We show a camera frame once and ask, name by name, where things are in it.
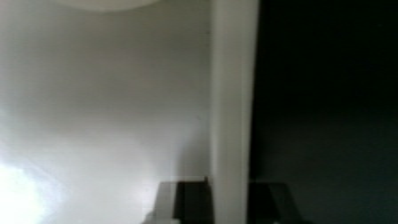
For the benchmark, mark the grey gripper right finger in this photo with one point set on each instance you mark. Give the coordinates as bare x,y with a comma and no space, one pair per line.
273,206

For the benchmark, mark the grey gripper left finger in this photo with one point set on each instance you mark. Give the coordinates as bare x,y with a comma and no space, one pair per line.
184,202

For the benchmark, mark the white square table top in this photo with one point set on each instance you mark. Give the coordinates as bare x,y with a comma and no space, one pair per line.
126,107

